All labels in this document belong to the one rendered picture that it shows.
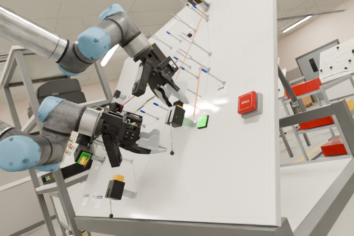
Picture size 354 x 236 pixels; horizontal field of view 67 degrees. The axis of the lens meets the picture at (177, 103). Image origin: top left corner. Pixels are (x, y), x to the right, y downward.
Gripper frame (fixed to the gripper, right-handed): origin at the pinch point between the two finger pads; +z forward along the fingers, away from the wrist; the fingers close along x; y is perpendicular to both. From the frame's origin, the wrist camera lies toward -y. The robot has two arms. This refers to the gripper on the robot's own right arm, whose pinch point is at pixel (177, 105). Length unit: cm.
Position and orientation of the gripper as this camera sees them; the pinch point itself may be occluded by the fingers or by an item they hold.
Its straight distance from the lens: 86.2
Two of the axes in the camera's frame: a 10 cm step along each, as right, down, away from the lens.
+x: -5.8, 1.9, 7.9
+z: 6.1, 7.5, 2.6
